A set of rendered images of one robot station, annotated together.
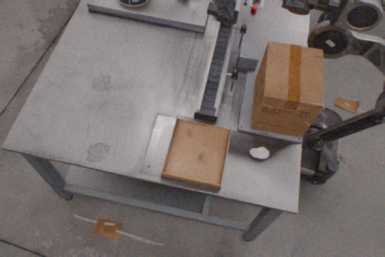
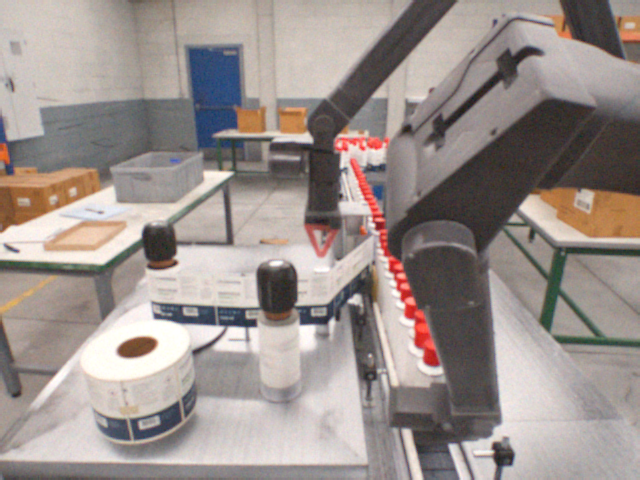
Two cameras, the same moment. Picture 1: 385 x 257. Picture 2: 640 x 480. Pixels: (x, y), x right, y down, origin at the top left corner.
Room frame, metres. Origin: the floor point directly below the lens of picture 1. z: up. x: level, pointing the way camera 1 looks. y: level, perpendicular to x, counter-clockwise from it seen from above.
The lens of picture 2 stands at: (0.85, 0.14, 1.51)
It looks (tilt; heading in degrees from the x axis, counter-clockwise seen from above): 20 degrees down; 353
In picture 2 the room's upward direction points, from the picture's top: straight up
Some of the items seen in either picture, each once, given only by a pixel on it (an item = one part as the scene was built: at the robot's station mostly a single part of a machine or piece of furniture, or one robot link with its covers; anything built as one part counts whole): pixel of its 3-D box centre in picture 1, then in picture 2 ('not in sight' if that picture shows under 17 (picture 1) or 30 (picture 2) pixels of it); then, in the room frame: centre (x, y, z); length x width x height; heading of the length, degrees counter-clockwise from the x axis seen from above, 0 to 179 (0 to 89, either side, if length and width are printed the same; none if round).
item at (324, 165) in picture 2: not in sight; (321, 164); (1.61, 0.05, 1.37); 0.07 x 0.06 x 0.07; 77
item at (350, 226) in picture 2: not in sight; (352, 248); (2.09, -0.11, 1.01); 0.14 x 0.13 x 0.26; 173
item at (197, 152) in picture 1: (198, 149); not in sight; (0.66, -0.03, 0.85); 0.30 x 0.26 x 0.04; 173
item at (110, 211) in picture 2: not in sight; (95, 211); (3.33, 1.15, 0.81); 0.32 x 0.24 x 0.01; 63
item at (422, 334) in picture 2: not in sight; (419, 374); (1.50, -0.13, 0.98); 0.05 x 0.05 x 0.20
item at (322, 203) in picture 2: not in sight; (323, 197); (1.61, 0.05, 1.31); 0.10 x 0.07 x 0.07; 173
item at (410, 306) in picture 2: not in sight; (409, 343); (1.60, -0.14, 0.98); 0.05 x 0.05 x 0.20
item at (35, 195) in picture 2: not in sight; (30, 207); (5.31, 2.58, 0.32); 1.20 x 0.83 x 0.64; 76
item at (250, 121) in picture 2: not in sight; (251, 119); (7.48, 0.37, 0.97); 0.47 x 0.41 x 0.37; 163
